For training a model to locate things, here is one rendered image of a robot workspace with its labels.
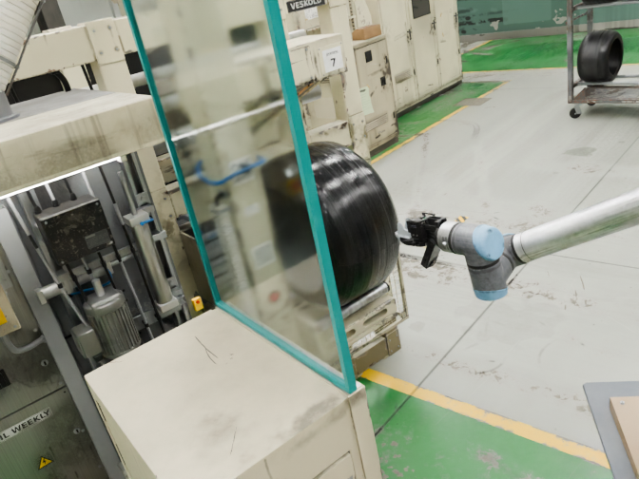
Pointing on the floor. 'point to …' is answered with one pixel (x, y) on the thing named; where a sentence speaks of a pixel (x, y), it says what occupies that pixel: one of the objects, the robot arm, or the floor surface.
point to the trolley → (597, 62)
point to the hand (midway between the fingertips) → (399, 235)
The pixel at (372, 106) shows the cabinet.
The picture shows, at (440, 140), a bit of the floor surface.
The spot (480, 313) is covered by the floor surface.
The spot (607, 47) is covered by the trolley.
